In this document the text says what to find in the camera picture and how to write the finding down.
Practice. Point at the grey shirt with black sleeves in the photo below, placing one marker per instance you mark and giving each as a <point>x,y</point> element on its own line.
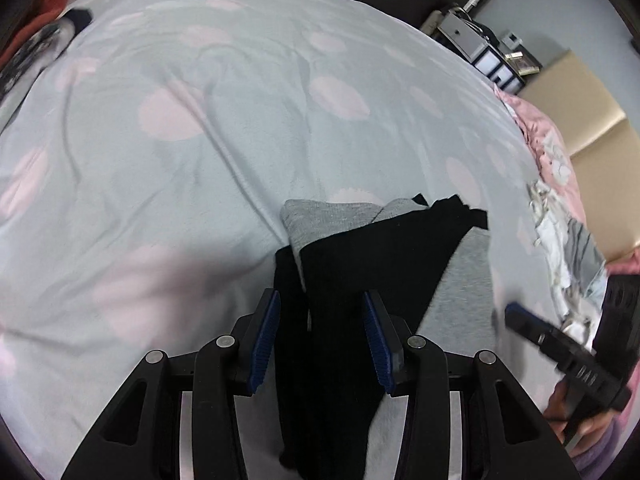
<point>340,280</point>

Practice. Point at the pile of white clothes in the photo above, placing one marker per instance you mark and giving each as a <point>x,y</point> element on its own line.
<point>550,230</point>

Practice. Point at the beige padded headboard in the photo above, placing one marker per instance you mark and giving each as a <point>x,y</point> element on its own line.
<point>600,125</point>

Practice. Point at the pink pillow with cloud print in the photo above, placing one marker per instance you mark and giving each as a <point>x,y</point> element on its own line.
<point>550,150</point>

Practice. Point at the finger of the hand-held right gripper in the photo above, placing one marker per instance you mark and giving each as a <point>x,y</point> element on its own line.
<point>620,310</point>
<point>522,317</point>

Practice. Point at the person's right forearm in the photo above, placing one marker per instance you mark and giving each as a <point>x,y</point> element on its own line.
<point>600,452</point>

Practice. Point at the dark patterned cloth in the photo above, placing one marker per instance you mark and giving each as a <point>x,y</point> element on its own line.
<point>35,55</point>

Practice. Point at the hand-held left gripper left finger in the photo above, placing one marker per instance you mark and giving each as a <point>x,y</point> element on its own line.
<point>265,342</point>

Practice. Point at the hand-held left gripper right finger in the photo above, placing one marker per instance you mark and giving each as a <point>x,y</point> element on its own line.
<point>375,342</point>

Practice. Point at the person's right hand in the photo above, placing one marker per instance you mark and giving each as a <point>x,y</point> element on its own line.
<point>554,410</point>

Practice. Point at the grey bed with pink dots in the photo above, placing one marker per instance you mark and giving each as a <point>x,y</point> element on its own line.
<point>200,160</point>

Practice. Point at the grey striped garment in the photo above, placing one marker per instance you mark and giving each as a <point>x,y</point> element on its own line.
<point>585,245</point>

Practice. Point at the white nightstand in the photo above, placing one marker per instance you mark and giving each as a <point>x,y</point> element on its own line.
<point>470,42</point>

